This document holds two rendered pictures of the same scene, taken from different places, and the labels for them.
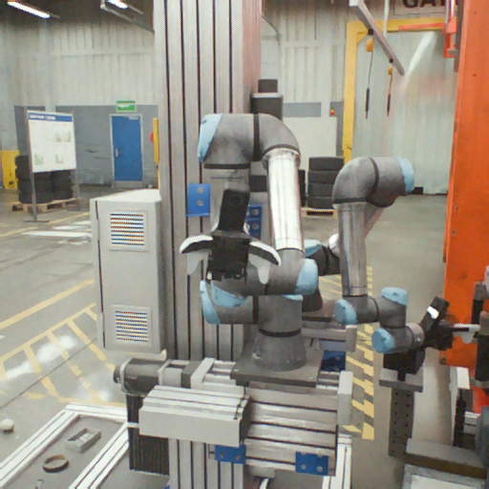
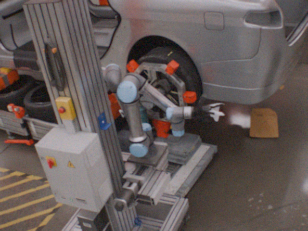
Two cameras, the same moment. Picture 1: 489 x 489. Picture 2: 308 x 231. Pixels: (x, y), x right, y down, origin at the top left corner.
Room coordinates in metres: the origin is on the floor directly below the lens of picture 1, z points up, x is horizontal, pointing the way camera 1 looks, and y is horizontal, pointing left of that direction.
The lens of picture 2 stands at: (0.65, 2.05, 2.46)
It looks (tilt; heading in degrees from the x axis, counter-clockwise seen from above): 31 degrees down; 286
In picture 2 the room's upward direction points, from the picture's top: 10 degrees counter-clockwise
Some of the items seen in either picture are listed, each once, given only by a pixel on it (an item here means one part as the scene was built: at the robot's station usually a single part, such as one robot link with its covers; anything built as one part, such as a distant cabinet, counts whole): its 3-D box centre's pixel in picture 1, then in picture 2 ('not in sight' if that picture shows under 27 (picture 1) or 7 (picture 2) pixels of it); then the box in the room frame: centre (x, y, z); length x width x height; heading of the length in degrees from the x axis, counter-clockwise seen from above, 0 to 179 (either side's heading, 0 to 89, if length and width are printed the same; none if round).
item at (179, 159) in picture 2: not in sight; (171, 146); (1.41, -1.10, 0.13); 0.50 x 0.36 x 0.10; 160
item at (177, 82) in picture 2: not in sight; (157, 92); (1.42, -0.92, 0.85); 0.54 x 0.07 x 0.54; 160
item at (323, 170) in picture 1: (307, 185); not in sight; (10.18, -1.19, 0.55); 1.40 x 0.80 x 1.09; 75
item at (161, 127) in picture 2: not in sight; (164, 124); (1.41, -0.96, 0.48); 0.16 x 0.12 x 0.17; 70
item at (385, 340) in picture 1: (392, 338); not in sight; (1.52, -0.45, 0.81); 0.11 x 0.08 x 0.09; 115
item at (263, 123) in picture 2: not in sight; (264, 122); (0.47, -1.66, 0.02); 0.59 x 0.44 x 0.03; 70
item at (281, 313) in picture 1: (277, 300); (143, 134); (1.35, -0.09, 0.98); 0.13 x 0.12 x 0.14; 91
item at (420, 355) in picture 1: (405, 349); not in sight; (2.16, -0.70, 0.51); 0.20 x 0.14 x 0.13; 150
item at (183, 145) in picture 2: not in sight; (173, 132); (1.36, -1.08, 0.32); 0.40 x 0.30 x 0.28; 160
